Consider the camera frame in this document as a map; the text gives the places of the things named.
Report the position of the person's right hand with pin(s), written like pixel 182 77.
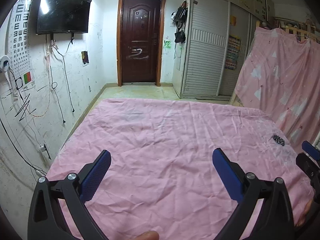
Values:
pixel 303 216

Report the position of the white louvered wardrobe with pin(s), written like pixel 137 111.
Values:
pixel 200 72

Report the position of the colourful wall chart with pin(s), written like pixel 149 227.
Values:
pixel 233 50

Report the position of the white metal chair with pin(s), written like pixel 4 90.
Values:
pixel 317 141

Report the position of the eye chart poster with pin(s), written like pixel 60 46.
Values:
pixel 18 46

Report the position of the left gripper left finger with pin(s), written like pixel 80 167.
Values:
pixel 46 219

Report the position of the black hanging bags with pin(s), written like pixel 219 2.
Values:
pixel 179 18

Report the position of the pink patterned curtain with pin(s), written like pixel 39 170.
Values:
pixel 280 76

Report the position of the wall-mounted black television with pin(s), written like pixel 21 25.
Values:
pixel 63 16

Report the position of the pink bed sheet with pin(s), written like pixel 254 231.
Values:
pixel 162 177

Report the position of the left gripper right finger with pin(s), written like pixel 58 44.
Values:
pixel 275 220

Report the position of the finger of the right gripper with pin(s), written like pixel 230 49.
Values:
pixel 308 160

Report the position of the person's left hand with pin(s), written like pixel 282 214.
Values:
pixel 148 235

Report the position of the dark brown wooden door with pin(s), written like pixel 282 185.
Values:
pixel 140 31

